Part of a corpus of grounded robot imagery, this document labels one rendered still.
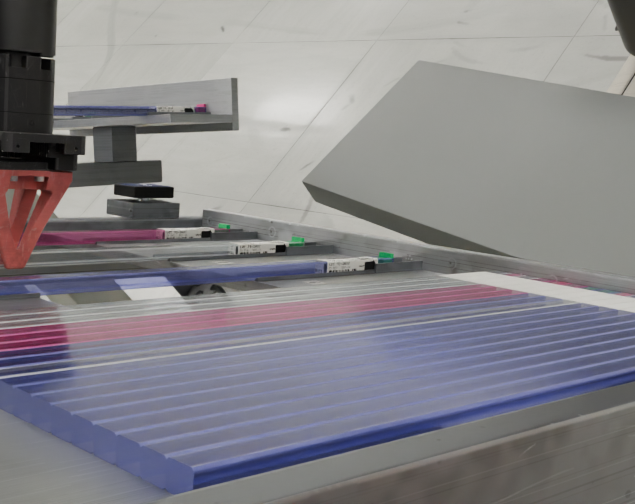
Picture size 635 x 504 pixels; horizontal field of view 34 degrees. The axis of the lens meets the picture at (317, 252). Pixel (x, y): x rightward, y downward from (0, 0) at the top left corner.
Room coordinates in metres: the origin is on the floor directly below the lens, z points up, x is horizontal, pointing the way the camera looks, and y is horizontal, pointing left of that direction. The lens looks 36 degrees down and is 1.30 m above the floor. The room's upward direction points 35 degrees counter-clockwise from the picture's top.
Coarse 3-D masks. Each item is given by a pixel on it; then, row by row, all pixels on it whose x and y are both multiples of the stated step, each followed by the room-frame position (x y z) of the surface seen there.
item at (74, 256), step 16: (288, 240) 0.79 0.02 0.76; (0, 256) 0.68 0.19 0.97; (32, 256) 0.69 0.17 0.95; (48, 256) 0.69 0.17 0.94; (64, 256) 0.70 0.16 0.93; (80, 256) 0.70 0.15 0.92; (96, 256) 0.71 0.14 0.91; (112, 256) 0.71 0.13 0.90; (128, 256) 0.72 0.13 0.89; (144, 256) 0.72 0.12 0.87; (160, 256) 0.73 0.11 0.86; (176, 256) 0.73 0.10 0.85; (192, 256) 0.74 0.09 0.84
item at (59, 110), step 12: (60, 108) 1.10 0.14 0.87; (72, 108) 1.10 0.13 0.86; (84, 108) 1.11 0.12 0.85; (96, 108) 1.12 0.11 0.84; (108, 108) 1.12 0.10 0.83; (120, 108) 1.13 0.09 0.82; (132, 108) 1.14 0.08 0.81; (144, 108) 1.15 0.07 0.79; (156, 108) 1.15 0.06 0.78; (204, 108) 1.19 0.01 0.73
